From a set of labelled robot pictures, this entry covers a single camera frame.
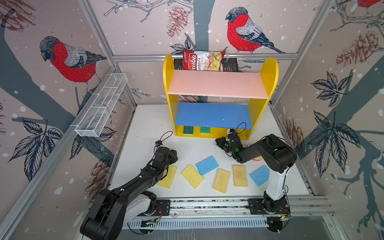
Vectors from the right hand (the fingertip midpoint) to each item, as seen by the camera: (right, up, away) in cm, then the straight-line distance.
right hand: (214, 139), depth 99 cm
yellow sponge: (-28, -21, -17) cm, 39 cm away
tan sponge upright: (+12, -18, -16) cm, 27 cm away
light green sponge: (-6, +6, +2) cm, 9 cm away
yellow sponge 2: (-15, -18, -15) cm, 28 cm away
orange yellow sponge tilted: (+2, -20, -17) cm, 27 cm away
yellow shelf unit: (+4, +27, +27) cm, 38 cm away
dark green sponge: (-18, +6, +2) cm, 19 cm away
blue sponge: (-6, -14, -11) cm, 19 cm away
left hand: (-25, -5, -10) cm, 27 cm away
